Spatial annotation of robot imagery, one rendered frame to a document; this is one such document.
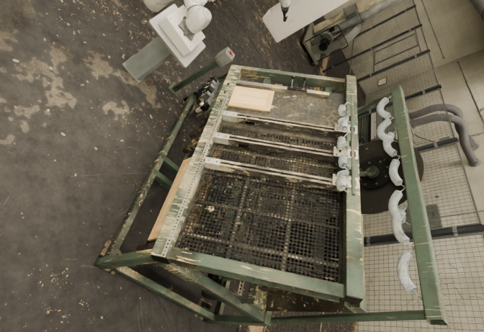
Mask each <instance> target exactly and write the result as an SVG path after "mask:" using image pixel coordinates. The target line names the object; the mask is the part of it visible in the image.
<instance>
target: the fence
mask: <svg viewBox="0 0 484 332"><path fill-rule="evenodd" d="M236 86H243V87H248V88H255V89H264V90H270V91H280V92H285V93H291V94H301V95H306V96H312V97H322V98H327V99H328V98H329V92H326V93H328V94H323V92H325V91H322V92H321V94H319V93H316V92H317V91H315V90H309V89H308V90H307V92H304V91H293V90H288V89H287V86H278V85H272V84H262V83H256V82H250V81H241V80H237V81H236Z"/></svg>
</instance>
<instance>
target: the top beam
mask: <svg viewBox="0 0 484 332"><path fill-rule="evenodd" d="M351 96H353V98H354V125H356V126H357V134H354V150H358V160H355V159H354V162H355V178H359V140H358V119H357V78H356V76H349V75H346V78H345V84H344V104H346V103H347V102H348V103H347V104H346V105H345V106H346V115H348V118H349V116H351ZM345 138H346V142H347V141H348V143H349V141H350V140H351V133H348V134H347V135H346V136H345ZM346 168H347V169H348V171H349V169H351V159H350V158H348V159H347V167H346ZM345 190H346V191H347V192H348V193H346V192H345V191H344V192H343V277H342V284H344V298H342V300H343V301H345V302H351V303H354V304H359V303H360V302H361V301H363V299H364V287H363V266H362V224H361V203H360V182H359V189H355V196H352V195H351V188H348V187H346V188H345Z"/></svg>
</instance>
